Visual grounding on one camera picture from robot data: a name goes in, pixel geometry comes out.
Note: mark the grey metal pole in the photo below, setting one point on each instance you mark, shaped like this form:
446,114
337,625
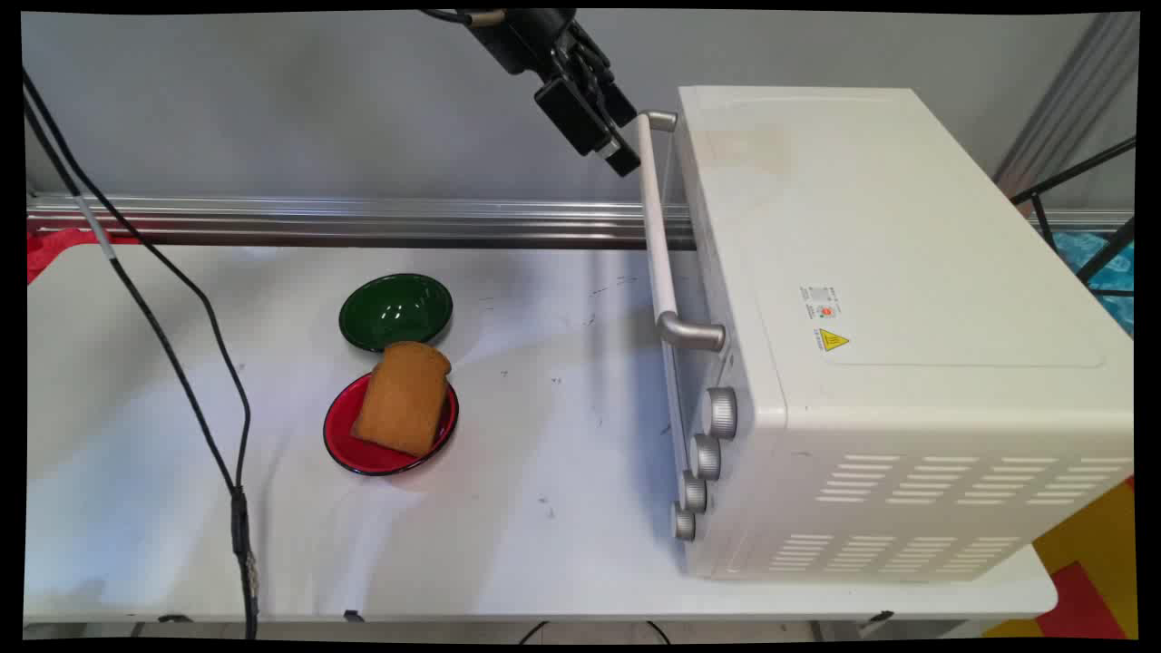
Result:
1070,100

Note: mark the red cloth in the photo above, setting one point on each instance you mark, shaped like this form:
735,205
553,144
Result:
54,249

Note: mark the green bowl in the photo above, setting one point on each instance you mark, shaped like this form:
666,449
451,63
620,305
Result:
395,313

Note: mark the yellow warning sticker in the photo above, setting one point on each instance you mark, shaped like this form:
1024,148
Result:
834,341

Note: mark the black metal stand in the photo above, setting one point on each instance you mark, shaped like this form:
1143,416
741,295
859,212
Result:
1070,170

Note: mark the blue patterned object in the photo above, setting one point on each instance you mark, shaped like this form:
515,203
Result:
1111,272

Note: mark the white toaster oven body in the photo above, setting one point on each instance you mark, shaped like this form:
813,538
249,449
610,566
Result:
907,272

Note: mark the brown bread slice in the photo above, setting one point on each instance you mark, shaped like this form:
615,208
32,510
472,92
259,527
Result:
404,399

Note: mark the aluminium rail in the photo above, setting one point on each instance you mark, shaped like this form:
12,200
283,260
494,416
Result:
363,222

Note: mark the red plate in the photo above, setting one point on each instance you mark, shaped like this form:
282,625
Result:
345,437

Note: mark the white oven label sticker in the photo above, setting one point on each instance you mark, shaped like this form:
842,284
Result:
820,303

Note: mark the yellow red floor mat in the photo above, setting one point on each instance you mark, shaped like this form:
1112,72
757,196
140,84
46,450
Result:
1088,553

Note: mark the large silver oven knob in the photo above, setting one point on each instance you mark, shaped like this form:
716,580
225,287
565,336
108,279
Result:
722,413

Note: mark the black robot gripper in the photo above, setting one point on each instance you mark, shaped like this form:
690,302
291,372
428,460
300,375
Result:
535,41

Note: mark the white plastic bin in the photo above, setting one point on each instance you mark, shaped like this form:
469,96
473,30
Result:
662,263

